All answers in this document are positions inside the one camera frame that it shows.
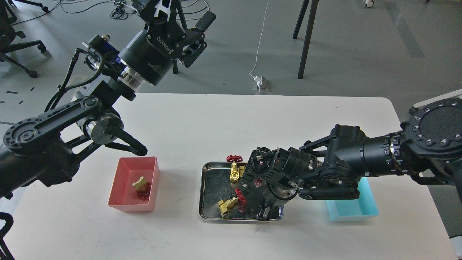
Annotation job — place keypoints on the light blue plastic box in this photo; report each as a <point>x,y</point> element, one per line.
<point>354,210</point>

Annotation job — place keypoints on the pink plastic box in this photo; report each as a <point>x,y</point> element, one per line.
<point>123,195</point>

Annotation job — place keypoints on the stainless steel tray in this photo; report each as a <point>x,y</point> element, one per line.
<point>216,185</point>

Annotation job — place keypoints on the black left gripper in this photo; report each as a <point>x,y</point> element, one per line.
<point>151,62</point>

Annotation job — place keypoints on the black stand legs right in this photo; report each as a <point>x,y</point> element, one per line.
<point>308,34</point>

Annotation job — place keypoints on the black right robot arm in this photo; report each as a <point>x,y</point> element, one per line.
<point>428,149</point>

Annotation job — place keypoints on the white power adapter on floor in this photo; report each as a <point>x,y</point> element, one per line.
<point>261,83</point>

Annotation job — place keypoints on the brass valve red handwheel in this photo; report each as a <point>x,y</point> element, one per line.
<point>142,188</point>

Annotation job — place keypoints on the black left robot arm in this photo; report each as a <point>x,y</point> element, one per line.
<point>80,117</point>

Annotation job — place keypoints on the brass valve on tray rim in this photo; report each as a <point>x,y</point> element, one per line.
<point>236,172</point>

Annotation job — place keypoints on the brass valve tray front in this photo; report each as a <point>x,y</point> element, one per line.
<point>226,206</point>

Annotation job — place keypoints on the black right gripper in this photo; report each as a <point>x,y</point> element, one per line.
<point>261,180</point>

